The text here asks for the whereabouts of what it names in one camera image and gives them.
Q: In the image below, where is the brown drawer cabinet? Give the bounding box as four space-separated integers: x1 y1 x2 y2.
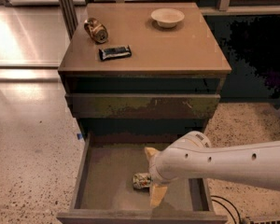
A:
58 3 231 142

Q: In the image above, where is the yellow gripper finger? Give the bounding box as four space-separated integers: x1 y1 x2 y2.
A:
149 184 168 207
145 147 160 162

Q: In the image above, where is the dark snack bar wrapper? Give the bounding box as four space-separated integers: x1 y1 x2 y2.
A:
99 46 132 61

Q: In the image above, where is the closed top drawer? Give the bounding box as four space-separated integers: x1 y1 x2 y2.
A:
65 93 220 119

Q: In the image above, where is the blue tape piece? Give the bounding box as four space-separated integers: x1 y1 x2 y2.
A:
77 133 83 140

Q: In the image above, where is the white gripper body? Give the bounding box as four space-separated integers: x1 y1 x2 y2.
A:
147 150 172 186

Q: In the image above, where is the grey floor device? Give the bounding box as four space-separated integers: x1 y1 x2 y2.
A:
242 216 280 224

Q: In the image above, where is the black floor cable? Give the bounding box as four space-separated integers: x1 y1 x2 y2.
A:
210 195 243 224

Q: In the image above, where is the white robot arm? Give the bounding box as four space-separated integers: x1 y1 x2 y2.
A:
145 131 280 208

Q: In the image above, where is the brown soda can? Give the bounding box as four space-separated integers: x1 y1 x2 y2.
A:
84 18 108 44

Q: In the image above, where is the white ceramic bowl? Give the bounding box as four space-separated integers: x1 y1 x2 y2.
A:
151 8 185 28

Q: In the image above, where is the white 7up can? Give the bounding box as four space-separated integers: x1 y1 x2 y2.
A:
133 173 152 189

